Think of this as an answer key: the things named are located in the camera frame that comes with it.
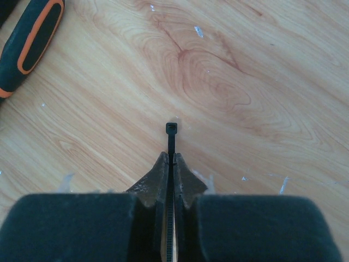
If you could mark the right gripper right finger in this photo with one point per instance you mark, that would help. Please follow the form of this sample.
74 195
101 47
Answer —
223 227

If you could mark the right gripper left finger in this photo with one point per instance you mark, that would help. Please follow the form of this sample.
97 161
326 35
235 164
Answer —
124 226

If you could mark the black zip tie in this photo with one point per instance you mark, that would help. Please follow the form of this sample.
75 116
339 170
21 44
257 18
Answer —
171 131

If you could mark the orange black pliers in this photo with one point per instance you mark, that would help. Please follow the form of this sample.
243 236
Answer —
28 42

